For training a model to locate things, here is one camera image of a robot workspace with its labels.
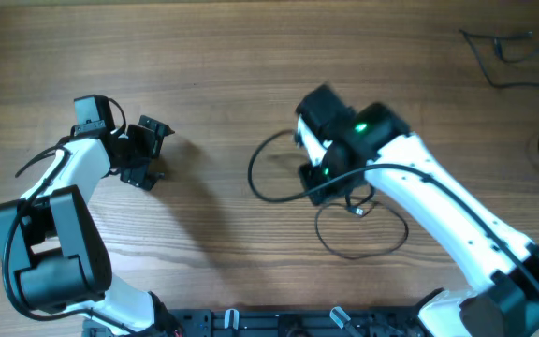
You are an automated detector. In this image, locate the black cable with USB plug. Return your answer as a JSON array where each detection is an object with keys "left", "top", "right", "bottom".
[{"left": 314, "top": 186, "right": 410, "bottom": 261}]

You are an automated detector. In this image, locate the black thin cable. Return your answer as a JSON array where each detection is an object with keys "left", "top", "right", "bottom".
[{"left": 459, "top": 28, "right": 539, "bottom": 90}]

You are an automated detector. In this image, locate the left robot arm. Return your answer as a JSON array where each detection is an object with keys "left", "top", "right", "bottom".
[{"left": 0, "top": 95, "right": 185, "bottom": 336}]

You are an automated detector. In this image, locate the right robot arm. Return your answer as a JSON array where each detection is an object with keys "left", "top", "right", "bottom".
[{"left": 296, "top": 85, "right": 539, "bottom": 336}]

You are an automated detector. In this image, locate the left camera cable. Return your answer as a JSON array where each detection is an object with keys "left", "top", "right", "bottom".
[{"left": 1, "top": 144, "right": 135, "bottom": 336}]

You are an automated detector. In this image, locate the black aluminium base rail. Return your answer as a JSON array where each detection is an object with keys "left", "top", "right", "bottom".
[{"left": 81, "top": 306, "right": 420, "bottom": 337}]

